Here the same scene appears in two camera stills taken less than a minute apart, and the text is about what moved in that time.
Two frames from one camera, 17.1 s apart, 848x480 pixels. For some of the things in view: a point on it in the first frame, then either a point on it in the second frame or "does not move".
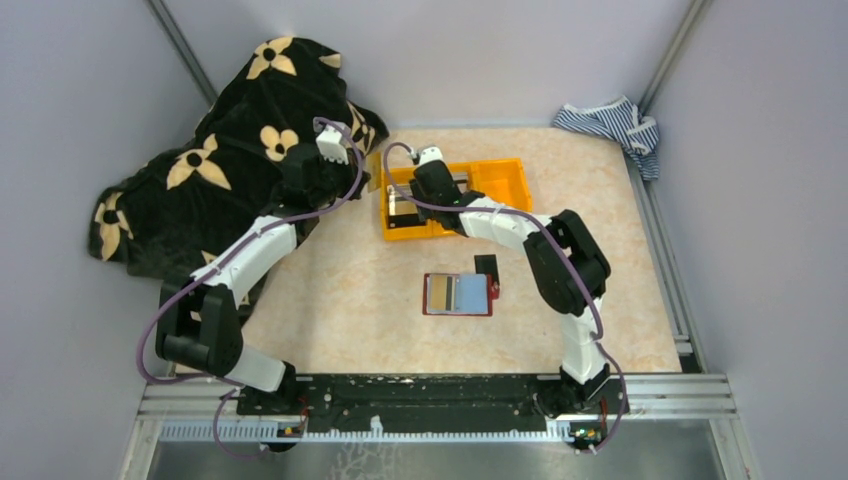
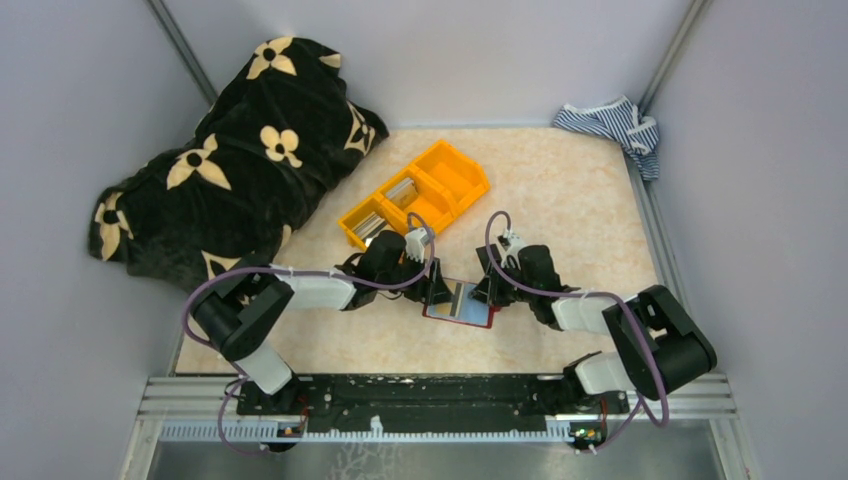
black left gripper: (347, 169) to (433, 288)
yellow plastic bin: (431, 229) to (396, 222)
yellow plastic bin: (484, 176) to (411, 193)
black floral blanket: (172, 219) does not move
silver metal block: (403, 212) to (369, 227)
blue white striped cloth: (622, 121) does not move
